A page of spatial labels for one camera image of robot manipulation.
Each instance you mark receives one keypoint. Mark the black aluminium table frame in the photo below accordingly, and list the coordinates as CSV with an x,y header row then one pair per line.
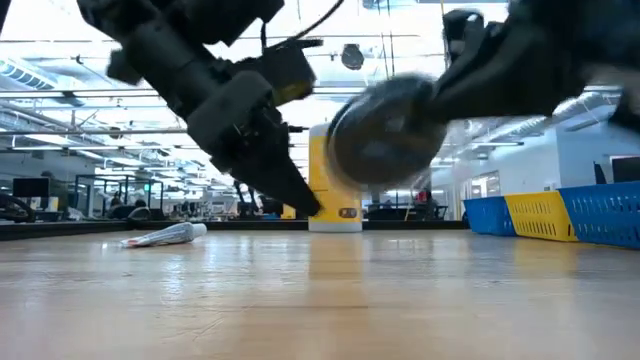
x,y
75,229

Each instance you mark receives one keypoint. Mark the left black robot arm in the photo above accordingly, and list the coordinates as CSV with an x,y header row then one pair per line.
x,y
200,15

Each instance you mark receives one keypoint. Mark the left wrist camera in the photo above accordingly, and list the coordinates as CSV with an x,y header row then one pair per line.
x,y
285,70

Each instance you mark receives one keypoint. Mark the overhead camera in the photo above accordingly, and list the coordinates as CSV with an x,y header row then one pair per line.
x,y
352,56

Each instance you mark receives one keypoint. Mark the blue plastic basket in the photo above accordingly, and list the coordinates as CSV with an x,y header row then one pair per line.
x,y
487,217
605,215

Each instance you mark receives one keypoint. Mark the black computer monitor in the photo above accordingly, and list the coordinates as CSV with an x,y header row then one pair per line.
x,y
627,169
31,186

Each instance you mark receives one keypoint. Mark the person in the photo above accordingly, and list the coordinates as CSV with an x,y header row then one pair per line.
x,y
116,204
425,202

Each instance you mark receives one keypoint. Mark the dark round sponge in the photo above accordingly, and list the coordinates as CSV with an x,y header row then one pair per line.
x,y
385,135

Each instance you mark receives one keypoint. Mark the white toothpaste tube red print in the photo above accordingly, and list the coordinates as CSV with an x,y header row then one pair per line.
x,y
165,235

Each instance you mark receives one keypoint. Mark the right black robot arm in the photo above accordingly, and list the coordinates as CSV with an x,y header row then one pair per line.
x,y
575,30

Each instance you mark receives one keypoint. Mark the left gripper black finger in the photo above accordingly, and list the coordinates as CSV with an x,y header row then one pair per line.
x,y
250,135

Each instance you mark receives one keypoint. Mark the yellow plastic basket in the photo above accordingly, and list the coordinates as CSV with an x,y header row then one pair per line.
x,y
540,217

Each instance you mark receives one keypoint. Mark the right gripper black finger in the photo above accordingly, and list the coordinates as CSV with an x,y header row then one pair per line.
x,y
480,90

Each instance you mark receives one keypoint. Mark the yellow white disinfecting wipes canister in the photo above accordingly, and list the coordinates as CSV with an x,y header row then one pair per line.
x,y
335,200

